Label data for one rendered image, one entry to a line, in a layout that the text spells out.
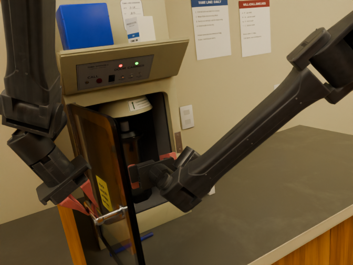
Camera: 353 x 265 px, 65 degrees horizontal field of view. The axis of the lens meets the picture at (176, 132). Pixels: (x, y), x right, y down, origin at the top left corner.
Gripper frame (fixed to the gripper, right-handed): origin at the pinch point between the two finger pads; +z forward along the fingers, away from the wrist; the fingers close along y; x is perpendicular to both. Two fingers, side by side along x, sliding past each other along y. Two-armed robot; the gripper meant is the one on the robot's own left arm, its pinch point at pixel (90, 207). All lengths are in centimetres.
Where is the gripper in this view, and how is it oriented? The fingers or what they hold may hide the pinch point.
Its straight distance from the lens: 60.9
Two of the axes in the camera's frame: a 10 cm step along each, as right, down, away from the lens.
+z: 4.6, 7.7, 4.5
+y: -7.2, 6.2, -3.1
